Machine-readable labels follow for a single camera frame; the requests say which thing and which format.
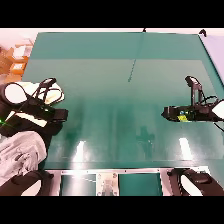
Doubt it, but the black cable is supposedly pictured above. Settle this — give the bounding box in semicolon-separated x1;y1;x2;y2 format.
201;94;219;105

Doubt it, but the silver frame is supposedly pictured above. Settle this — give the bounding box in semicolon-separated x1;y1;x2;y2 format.
44;167;224;197

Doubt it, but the grey garment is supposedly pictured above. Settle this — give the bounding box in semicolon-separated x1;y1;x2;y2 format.
0;130;48;188

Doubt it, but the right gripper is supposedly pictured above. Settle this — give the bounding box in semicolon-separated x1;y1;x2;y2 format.
161;105;198;124

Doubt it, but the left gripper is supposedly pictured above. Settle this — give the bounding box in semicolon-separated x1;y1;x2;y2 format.
52;108;70;125

